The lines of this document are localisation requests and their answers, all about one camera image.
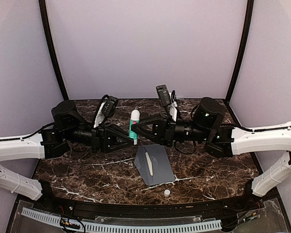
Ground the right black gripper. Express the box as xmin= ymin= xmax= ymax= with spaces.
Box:
xmin=130 ymin=113 xmax=210 ymax=148

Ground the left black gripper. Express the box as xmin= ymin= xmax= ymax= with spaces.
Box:
xmin=64 ymin=121 xmax=136 ymax=153

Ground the green white glue stick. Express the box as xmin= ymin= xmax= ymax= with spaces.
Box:
xmin=129 ymin=109 xmax=140 ymax=145

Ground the beige letter paper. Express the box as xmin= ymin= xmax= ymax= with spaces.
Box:
xmin=145 ymin=151 xmax=153 ymax=176

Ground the grey envelope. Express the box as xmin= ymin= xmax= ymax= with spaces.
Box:
xmin=134 ymin=144 xmax=175 ymax=186

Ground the white glue stick cap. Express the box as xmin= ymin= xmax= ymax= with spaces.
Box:
xmin=164 ymin=189 xmax=171 ymax=197

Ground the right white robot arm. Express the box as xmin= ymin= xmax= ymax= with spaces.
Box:
xmin=131 ymin=97 xmax=291 ymax=211

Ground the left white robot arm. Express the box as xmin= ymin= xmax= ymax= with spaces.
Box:
xmin=0 ymin=96 xmax=134 ymax=212

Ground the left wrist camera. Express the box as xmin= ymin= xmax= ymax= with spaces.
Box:
xmin=92 ymin=94 xmax=119 ymax=128

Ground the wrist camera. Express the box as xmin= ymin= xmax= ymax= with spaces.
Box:
xmin=92 ymin=94 xmax=119 ymax=128
xmin=156 ymin=84 xmax=178 ymax=121

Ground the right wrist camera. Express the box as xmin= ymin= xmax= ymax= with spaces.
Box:
xmin=156 ymin=84 xmax=178 ymax=121

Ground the black front rail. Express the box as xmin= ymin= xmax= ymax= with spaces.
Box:
xmin=33 ymin=196 xmax=264 ymax=219

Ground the white slotted cable duct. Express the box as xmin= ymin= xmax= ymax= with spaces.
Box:
xmin=21 ymin=207 xmax=222 ymax=233

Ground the left black frame post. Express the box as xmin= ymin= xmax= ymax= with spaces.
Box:
xmin=38 ymin=0 xmax=69 ymax=100

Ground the black frame post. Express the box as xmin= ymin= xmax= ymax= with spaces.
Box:
xmin=38 ymin=0 xmax=69 ymax=100
xmin=224 ymin=0 xmax=254 ymax=105

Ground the right black frame post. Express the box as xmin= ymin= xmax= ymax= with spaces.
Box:
xmin=224 ymin=0 xmax=254 ymax=105

